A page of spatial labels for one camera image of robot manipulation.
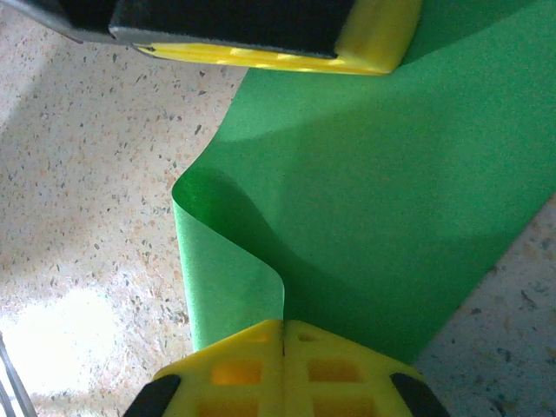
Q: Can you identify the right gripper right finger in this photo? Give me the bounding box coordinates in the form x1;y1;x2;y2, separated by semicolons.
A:
281;320;451;417

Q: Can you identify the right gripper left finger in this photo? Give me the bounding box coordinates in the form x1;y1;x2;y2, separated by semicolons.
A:
124;320;284;417

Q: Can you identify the aluminium frame rail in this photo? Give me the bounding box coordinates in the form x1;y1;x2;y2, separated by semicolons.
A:
0;329;38;417

